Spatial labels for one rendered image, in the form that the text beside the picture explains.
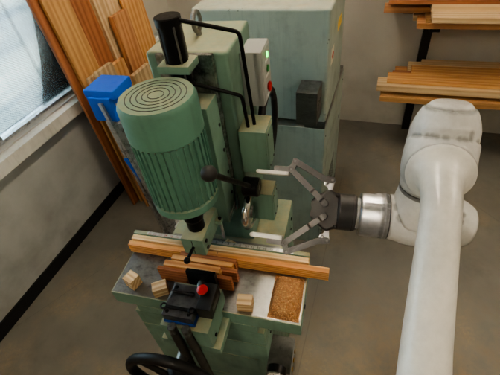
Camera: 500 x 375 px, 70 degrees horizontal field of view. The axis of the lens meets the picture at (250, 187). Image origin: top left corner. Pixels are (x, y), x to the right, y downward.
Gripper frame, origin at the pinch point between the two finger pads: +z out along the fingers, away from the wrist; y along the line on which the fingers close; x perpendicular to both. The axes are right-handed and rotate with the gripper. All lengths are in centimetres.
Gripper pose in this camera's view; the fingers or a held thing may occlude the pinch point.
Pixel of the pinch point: (259, 202)
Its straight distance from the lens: 76.9
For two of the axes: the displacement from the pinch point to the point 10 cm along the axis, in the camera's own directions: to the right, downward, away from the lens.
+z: -9.7, -0.9, 2.3
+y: 1.0, -9.9, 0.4
